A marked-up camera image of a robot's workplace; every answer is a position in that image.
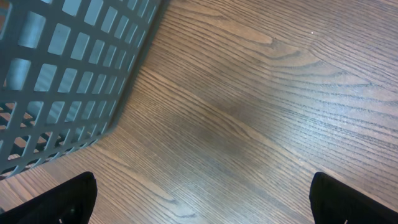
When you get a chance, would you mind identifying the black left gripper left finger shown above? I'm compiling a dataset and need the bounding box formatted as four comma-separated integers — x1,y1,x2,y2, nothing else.
1,172,98,224

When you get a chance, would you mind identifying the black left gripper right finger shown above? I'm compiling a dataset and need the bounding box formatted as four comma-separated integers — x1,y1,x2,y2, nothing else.
309,172,397,224

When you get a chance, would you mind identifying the grey plastic mesh basket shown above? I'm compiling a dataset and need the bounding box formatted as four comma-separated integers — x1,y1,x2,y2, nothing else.
1,0,168,179

